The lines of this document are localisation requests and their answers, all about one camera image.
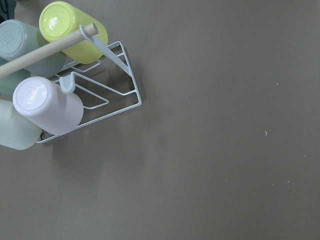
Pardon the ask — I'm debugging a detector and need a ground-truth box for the pale blue plastic cup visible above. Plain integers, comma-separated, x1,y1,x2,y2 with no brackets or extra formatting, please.
0,19,67,78

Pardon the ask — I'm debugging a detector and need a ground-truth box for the yellow plastic cup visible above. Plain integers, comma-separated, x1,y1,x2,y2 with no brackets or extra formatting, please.
38,1,109,65

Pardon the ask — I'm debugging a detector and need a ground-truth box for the white wire cup rack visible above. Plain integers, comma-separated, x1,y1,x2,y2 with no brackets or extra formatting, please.
36,24,143,145

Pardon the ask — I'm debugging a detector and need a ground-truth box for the wooden rack handle rod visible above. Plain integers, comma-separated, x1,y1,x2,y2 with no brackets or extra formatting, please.
0,23,99,78

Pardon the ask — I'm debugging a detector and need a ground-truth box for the lilac plastic cup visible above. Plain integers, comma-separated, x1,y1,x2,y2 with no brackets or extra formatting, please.
12,76,84,135

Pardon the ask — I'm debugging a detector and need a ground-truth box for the mint plastic cup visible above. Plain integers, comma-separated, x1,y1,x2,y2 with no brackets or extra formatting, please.
0,99,42,150

